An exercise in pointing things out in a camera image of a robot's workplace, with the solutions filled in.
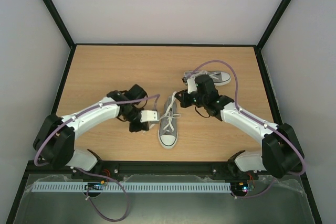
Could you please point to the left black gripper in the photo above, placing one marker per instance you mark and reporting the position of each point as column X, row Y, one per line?
column 144, row 126

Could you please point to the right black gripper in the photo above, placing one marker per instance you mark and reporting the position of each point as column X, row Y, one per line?
column 184, row 99

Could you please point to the grey sneaker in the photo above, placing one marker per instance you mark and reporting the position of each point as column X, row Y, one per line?
column 168, row 133

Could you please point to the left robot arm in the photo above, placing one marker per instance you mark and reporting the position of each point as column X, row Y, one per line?
column 55, row 141

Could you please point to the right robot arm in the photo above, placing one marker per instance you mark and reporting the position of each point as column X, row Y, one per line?
column 280, row 151

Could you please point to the grey sneaker lying sideways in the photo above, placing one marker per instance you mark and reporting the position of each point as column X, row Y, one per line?
column 219, row 78

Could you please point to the left circuit board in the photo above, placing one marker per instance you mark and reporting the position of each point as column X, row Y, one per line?
column 96, row 185

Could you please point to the circuit board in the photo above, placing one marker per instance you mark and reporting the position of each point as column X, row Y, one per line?
column 242, row 186
column 96, row 185

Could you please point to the right circuit board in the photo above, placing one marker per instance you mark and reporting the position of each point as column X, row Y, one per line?
column 242, row 186

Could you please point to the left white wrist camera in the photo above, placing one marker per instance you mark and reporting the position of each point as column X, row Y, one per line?
column 149, row 116

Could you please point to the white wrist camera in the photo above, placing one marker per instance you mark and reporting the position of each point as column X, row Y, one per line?
column 191, row 84
column 149, row 116

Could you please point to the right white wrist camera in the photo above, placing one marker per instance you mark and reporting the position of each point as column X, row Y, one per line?
column 191, row 84

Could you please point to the black aluminium frame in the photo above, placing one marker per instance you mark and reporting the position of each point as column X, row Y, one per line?
column 165, row 168

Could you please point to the light blue cable duct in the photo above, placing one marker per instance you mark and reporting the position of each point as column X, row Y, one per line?
column 134, row 187

